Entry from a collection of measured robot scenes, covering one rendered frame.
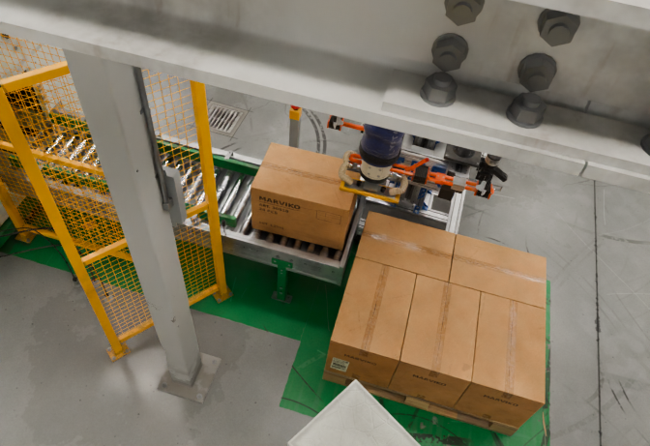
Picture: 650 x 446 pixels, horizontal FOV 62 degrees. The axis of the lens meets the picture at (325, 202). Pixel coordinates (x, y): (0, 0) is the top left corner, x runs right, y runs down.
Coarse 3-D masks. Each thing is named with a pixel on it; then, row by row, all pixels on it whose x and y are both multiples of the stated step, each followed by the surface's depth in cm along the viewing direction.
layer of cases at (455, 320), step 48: (384, 240) 352; (432, 240) 356; (480, 240) 359; (384, 288) 329; (432, 288) 332; (480, 288) 334; (528, 288) 337; (336, 336) 306; (384, 336) 309; (432, 336) 311; (480, 336) 314; (528, 336) 316; (384, 384) 327; (432, 384) 310; (480, 384) 295; (528, 384) 297
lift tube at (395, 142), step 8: (368, 128) 278; (376, 128) 273; (384, 128) 272; (368, 136) 283; (376, 136) 278; (384, 136) 275; (392, 136) 275; (400, 136) 279; (368, 144) 284; (376, 144) 280; (384, 144) 280; (392, 144) 281; (400, 144) 288; (368, 152) 288; (376, 152) 284; (384, 152) 283; (392, 152) 284
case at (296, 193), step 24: (264, 168) 329; (288, 168) 331; (312, 168) 333; (336, 168) 334; (264, 192) 319; (288, 192) 319; (312, 192) 320; (336, 192) 322; (264, 216) 337; (288, 216) 331; (312, 216) 325; (336, 216) 320; (312, 240) 343; (336, 240) 337
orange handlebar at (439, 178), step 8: (352, 128) 323; (360, 128) 321; (352, 160) 303; (360, 160) 303; (392, 168) 301; (440, 176) 300; (448, 176) 301; (440, 184) 299; (448, 184) 298; (472, 184) 299
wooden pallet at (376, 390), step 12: (324, 372) 338; (336, 372) 334; (348, 384) 342; (372, 384) 331; (384, 396) 339; (396, 396) 340; (408, 396) 329; (420, 408) 338; (432, 408) 337; (444, 408) 337; (468, 420) 334; (480, 420) 335; (492, 420) 323; (504, 432) 330
